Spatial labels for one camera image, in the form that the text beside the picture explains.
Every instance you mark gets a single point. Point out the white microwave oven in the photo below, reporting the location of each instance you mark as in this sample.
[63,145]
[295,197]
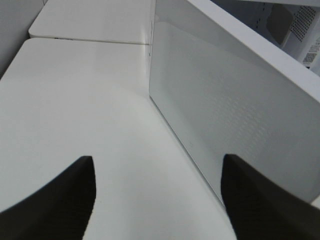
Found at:
[291,25]

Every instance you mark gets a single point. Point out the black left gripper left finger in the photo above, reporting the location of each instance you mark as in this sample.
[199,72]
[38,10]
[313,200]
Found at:
[60,210]

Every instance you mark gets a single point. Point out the white microwave door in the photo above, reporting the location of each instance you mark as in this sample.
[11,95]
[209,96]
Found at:
[224,89]

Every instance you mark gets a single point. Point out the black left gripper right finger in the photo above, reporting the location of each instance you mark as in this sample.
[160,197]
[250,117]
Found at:
[259,209]

